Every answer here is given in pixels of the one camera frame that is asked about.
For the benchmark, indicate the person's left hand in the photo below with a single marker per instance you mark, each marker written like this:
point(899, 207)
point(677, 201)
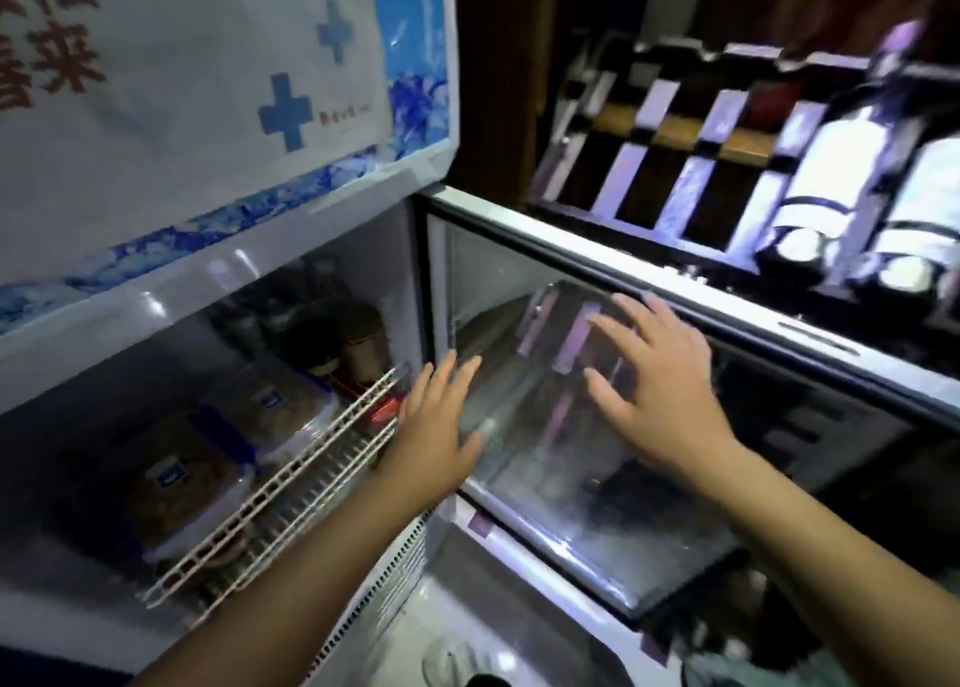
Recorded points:
point(426, 454)

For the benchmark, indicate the person's right hand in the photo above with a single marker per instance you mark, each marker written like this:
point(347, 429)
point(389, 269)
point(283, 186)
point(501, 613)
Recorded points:
point(671, 397)

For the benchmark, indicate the person's left thumb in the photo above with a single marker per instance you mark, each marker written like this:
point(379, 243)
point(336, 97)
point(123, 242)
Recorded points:
point(471, 450)

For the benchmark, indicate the person's right thumb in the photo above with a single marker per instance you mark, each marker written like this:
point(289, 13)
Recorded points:
point(609, 401)

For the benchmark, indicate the person's right middle finger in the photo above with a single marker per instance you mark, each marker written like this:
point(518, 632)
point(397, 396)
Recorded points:
point(637, 315)

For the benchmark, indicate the person's left forearm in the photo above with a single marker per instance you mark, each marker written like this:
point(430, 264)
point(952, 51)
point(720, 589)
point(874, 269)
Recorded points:
point(300, 589)

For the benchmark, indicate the person's right forearm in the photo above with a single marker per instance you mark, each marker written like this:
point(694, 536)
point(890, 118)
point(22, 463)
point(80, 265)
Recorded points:
point(832, 559)

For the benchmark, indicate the glass refrigerator door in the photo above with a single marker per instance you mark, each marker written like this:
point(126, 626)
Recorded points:
point(540, 439)

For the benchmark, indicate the small red packet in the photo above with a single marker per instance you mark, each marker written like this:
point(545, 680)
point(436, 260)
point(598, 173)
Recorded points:
point(385, 411)

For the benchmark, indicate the black and white wine rack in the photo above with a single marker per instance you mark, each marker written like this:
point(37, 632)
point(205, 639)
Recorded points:
point(675, 176)

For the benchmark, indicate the dark brown jar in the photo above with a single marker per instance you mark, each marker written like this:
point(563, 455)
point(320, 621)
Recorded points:
point(311, 349)
point(364, 345)

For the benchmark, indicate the clear food container blue lid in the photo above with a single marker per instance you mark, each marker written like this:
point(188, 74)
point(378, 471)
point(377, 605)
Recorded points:
point(274, 409)
point(187, 484)

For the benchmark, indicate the dark wine bottle white label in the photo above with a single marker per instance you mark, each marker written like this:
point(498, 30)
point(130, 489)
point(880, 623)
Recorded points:
point(919, 221)
point(832, 176)

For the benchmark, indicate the white display refrigerator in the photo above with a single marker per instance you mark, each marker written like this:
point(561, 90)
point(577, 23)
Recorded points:
point(187, 183)

